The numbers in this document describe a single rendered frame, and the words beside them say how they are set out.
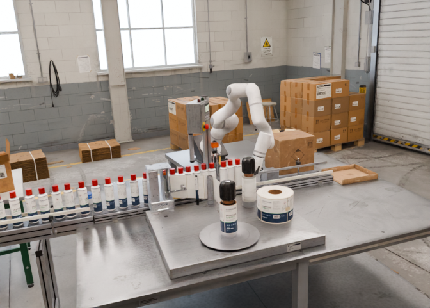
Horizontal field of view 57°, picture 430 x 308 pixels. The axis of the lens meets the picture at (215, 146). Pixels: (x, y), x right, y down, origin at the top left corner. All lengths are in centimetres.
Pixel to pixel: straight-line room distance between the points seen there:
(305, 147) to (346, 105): 366
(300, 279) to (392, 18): 561
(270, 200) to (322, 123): 429
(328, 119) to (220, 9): 348
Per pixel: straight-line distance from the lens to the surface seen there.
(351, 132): 686
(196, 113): 246
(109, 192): 246
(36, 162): 623
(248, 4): 891
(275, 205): 216
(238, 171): 262
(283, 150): 296
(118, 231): 236
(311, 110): 623
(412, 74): 689
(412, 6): 693
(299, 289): 213
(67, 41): 766
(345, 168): 324
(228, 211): 197
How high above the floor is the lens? 185
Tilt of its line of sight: 15 degrees down
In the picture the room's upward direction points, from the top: 3 degrees counter-clockwise
